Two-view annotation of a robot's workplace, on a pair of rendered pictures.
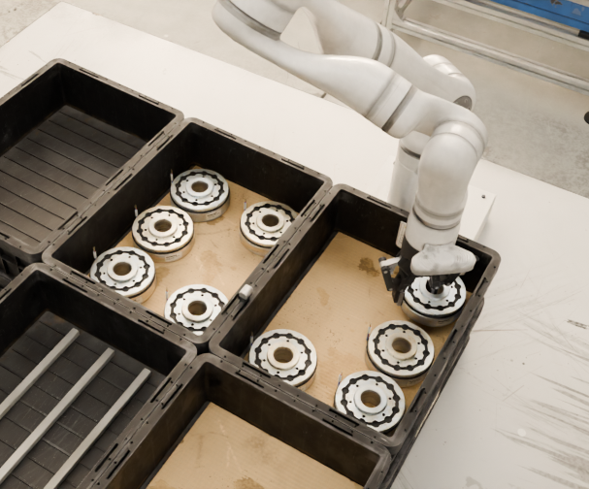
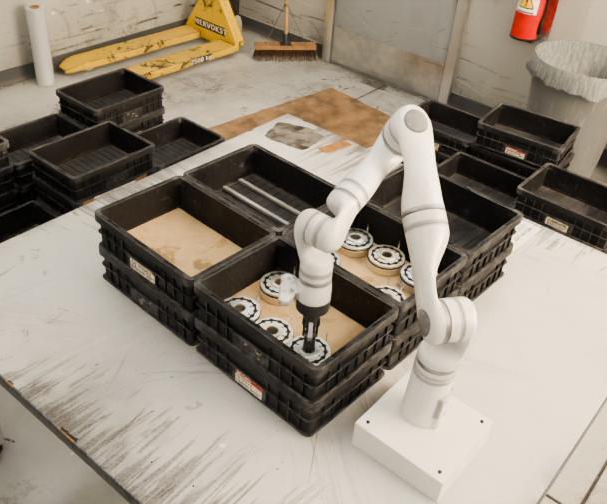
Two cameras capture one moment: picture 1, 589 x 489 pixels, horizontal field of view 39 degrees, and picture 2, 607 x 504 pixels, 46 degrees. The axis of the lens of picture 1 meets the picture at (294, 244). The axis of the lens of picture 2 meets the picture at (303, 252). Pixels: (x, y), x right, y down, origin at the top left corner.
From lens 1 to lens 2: 173 cm
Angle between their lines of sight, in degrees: 71
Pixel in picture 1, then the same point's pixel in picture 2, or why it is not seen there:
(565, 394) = (243, 486)
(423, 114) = (333, 203)
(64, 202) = not seen: hidden behind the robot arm
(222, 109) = (561, 354)
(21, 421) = (276, 210)
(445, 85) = (424, 291)
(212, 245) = (377, 282)
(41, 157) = (458, 229)
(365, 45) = (406, 199)
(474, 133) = (318, 223)
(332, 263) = (355, 330)
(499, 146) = not seen: outside the picture
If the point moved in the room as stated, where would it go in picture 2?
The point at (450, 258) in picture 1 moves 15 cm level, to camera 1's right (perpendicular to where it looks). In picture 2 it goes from (284, 287) to (261, 332)
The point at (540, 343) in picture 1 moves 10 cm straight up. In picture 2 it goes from (292, 488) to (295, 459)
